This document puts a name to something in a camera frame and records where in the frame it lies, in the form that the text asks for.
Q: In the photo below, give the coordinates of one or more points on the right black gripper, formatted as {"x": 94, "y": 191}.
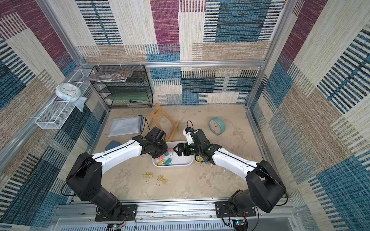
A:
{"x": 184, "y": 148}

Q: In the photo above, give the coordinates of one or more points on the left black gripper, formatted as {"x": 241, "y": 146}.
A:
{"x": 165, "y": 148}

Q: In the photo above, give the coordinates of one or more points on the white plastic storage box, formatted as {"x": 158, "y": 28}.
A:
{"x": 167, "y": 162}

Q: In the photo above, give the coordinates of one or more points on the small wooden easel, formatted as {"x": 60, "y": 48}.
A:
{"x": 162, "y": 120}

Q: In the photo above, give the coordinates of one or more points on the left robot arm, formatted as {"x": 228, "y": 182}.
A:
{"x": 85, "y": 177}

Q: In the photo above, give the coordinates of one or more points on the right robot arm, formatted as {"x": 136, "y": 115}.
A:
{"x": 265, "y": 188}

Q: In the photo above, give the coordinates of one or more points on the pink clip inside box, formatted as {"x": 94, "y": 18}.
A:
{"x": 170, "y": 151}

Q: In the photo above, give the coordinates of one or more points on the clear zip document pouch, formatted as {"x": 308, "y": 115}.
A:
{"x": 125, "y": 126}

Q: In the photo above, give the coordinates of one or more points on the blue square cloth pad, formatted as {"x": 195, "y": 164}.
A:
{"x": 112, "y": 144}

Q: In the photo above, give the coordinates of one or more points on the teal alarm clock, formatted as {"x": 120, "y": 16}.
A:
{"x": 217, "y": 126}

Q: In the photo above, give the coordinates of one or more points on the magazine on shelf top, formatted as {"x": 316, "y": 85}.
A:
{"x": 120, "y": 76}

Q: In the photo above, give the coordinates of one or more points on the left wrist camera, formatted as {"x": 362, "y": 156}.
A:
{"x": 151, "y": 135}

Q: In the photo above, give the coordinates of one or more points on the black wire mesh shelf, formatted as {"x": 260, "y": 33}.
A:
{"x": 134, "y": 92}

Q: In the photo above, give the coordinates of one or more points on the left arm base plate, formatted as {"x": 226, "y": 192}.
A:
{"x": 119, "y": 213}

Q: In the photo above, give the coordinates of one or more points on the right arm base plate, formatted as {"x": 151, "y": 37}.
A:
{"x": 225, "y": 209}

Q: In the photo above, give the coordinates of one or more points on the white round wall clock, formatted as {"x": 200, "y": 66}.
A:
{"x": 68, "y": 92}

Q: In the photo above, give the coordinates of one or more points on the white wire wall basket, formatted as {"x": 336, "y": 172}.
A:
{"x": 57, "y": 111}

